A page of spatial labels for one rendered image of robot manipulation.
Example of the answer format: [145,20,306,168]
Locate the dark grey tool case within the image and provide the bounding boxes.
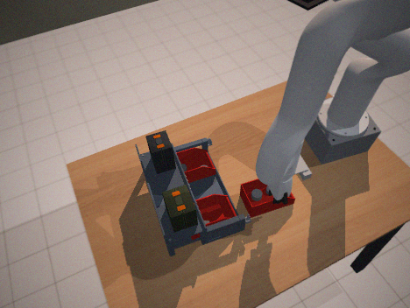
[145,130,176,174]

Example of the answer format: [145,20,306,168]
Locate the olive green tool case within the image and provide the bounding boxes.
[162,185,198,232]

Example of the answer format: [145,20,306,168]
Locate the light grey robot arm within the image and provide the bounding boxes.
[256,0,410,186]

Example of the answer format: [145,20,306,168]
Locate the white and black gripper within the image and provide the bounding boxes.
[268,177,293,205]

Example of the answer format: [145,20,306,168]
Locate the red bin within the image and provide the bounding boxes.
[196,194,237,227]
[240,179,294,218]
[177,147,215,183]

